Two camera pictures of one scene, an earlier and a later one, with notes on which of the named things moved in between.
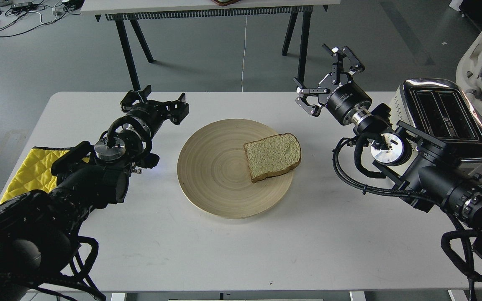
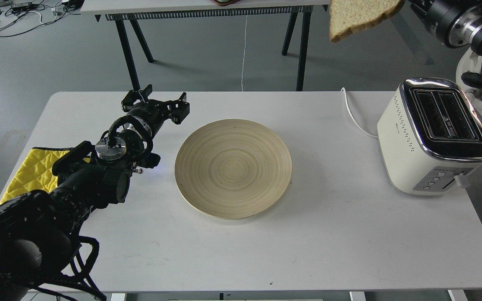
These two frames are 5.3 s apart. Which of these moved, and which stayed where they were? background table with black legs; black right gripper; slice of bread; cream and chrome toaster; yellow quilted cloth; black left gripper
Moved: black right gripper; slice of bread
Stayed: cream and chrome toaster; black left gripper; yellow quilted cloth; background table with black legs
